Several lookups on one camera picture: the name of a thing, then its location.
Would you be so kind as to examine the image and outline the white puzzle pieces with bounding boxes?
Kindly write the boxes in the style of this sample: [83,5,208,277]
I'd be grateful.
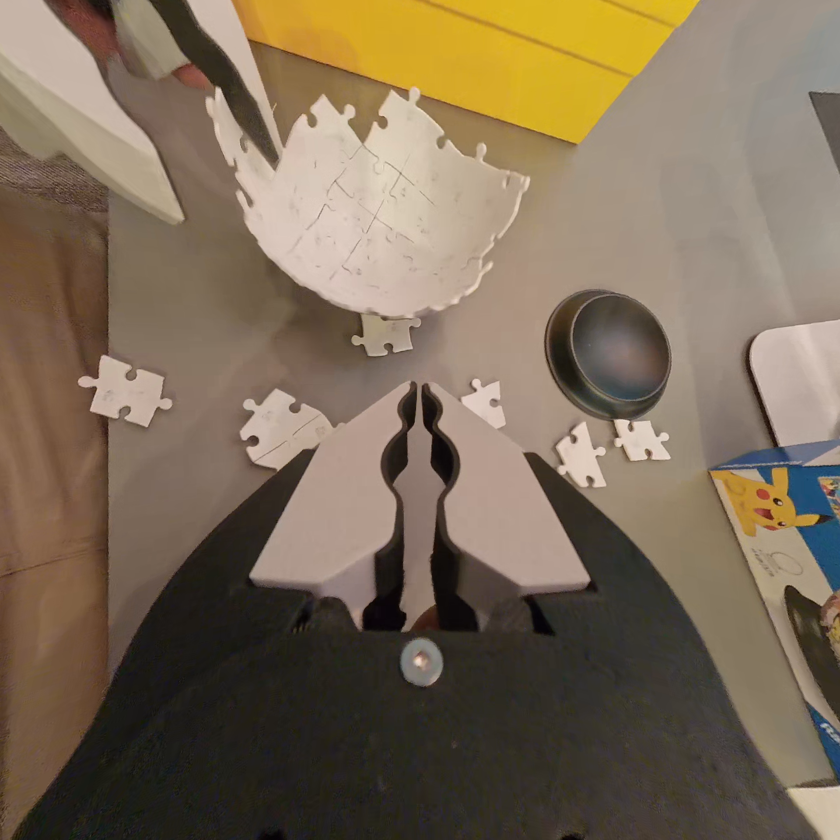
[79,314,670,488]

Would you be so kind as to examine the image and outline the partly built white puzzle ball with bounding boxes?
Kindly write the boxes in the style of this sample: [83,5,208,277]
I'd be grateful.
[205,87,531,318]

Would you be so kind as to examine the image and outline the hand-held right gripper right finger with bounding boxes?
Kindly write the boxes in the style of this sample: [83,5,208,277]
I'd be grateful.
[420,382,592,632]

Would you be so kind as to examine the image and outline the blue cartoon puzzle package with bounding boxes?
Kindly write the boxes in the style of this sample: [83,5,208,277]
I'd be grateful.
[709,441,840,788]

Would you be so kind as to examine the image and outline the joined white puzzle piece cluster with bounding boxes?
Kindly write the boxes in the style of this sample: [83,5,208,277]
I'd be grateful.
[239,388,337,470]

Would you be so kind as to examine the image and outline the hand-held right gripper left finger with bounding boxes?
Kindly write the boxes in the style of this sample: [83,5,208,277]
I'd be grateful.
[248,381,421,632]

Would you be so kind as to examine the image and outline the black round puzzle stand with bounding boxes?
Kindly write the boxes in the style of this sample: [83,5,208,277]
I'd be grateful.
[543,289,672,421]

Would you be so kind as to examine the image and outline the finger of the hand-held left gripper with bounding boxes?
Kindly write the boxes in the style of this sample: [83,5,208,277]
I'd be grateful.
[115,0,283,172]
[0,0,185,224]

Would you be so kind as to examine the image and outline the brown cloth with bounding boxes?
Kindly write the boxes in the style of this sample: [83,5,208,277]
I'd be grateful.
[0,190,111,840]

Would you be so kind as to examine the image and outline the white rounded tray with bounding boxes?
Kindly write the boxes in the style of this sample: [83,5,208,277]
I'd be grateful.
[750,320,840,447]

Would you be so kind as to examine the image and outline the dark grey flat object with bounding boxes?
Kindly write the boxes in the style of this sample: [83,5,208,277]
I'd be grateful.
[809,92,840,173]

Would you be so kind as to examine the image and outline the yellow box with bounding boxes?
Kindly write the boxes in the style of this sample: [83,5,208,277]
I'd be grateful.
[233,0,700,144]

